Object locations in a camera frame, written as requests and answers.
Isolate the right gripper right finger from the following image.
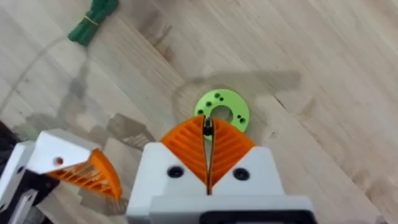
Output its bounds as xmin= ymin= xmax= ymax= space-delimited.
xmin=208 ymin=116 xmax=285 ymax=197

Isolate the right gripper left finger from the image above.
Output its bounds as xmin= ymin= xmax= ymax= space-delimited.
xmin=125 ymin=114 xmax=210 ymax=224

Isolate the small black screw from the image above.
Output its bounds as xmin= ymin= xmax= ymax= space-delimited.
xmin=203 ymin=117 xmax=214 ymax=137

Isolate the green leafy vegetable toy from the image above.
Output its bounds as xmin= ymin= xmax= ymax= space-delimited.
xmin=67 ymin=0 xmax=119 ymax=47

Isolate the green disc with holes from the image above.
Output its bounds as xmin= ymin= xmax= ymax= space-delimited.
xmin=193 ymin=88 xmax=251 ymax=141

